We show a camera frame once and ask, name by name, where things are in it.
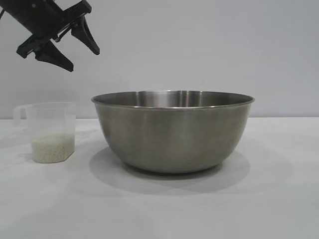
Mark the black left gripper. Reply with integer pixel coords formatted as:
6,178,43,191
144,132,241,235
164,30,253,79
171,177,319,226
0,0,101,73

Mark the clear plastic measuring cup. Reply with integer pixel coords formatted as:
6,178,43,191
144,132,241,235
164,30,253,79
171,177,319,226
12,102,77,164

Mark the white uncooked rice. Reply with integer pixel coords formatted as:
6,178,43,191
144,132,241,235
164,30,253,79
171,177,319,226
31,133,75,164

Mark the stainless steel mixing bowl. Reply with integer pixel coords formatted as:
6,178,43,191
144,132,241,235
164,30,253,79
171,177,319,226
91,90,256,174

